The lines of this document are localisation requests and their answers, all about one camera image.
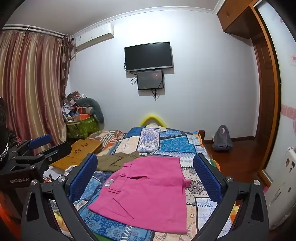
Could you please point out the wooden door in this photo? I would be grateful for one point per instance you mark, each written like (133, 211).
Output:
(266, 92)

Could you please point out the blue patchwork bedsheet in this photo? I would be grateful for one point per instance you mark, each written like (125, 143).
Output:
(171, 143)

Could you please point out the pile of paper clutter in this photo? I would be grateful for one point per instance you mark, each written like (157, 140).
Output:
(71, 99)

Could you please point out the white air conditioner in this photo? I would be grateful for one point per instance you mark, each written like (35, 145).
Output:
(92, 38)

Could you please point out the white cloth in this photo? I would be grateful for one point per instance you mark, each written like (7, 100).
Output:
(55, 172)

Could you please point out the orange striped quilt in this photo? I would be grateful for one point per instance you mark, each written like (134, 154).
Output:
(108, 139)

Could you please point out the curtain rail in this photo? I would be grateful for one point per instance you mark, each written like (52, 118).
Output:
(34, 29)

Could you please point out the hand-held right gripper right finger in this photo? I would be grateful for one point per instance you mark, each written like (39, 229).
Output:
(207, 178)

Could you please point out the green storage box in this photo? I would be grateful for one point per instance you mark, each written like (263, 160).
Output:
(83, 127)

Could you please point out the wooden bed frame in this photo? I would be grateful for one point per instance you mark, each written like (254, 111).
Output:
(200, 136)

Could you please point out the wooden lap desk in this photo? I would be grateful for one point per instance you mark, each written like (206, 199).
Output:
(78, 150)

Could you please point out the yellow pillow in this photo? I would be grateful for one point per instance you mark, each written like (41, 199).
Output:
(152, 115)

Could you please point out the striped pink curtain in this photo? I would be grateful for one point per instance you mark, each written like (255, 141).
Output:
(30, 81)

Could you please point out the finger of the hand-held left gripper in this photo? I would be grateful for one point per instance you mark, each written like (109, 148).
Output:
(39, 141)
(57, 151)

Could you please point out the grey backpack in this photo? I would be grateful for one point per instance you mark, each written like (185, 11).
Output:
(222, 139)

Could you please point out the olive green pants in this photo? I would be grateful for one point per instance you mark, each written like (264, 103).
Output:
(111, 161)

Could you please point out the small black monitor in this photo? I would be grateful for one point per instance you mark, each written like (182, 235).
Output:
(150, 78)

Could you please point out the black wall television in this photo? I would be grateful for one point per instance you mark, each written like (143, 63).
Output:
(148, 55)

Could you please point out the wooden overhead cabinet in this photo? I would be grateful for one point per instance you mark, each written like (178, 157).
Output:
(233, 16)

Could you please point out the pink pants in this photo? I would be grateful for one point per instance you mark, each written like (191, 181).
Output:
(148, 194)

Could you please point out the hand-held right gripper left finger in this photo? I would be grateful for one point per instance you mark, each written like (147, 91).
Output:
(83, 176)

